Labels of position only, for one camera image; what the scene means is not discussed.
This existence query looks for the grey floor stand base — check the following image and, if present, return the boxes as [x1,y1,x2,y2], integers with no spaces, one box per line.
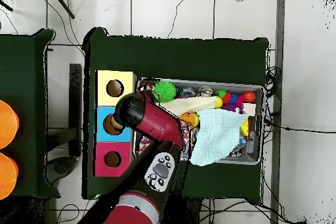
[46,128,78,185]

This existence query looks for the small orange ball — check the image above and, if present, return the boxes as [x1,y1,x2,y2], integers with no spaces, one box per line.
[243,91,257,104]

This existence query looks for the black upright panel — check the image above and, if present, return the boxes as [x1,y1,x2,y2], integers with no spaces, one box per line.
[69,63,83,158]

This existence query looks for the black rod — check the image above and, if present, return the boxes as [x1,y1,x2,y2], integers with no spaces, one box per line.
[0,0,14,12]
[49,0,76,20]

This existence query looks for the orange round bowl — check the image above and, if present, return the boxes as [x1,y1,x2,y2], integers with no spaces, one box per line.
[0,152,19,201]
[0,100,20,150]

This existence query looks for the mint green waffle cloth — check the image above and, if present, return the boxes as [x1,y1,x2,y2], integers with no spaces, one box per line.
[190,109,247,167]

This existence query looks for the dark green covered side table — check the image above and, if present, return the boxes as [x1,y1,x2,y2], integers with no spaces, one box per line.
[0,28,56,198]

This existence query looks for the plain wooden block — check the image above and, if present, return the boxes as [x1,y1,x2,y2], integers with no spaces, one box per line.
[242,102,257,116]

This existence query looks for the green spiky ball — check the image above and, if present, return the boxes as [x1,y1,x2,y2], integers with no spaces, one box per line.
[152,81,177,104]

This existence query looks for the clear mesh bin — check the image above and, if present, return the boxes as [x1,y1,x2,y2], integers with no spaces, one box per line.
[133,78,265,166]

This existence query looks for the cream yellow cloth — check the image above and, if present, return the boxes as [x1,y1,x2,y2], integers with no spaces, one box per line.
[159,96,224,119]

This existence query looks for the dark green table cloth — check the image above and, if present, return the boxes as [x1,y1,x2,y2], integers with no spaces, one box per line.
[83,26,270,204]

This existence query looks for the wooden box with three holes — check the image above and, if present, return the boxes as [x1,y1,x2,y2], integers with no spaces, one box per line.
[93,69,138,178]

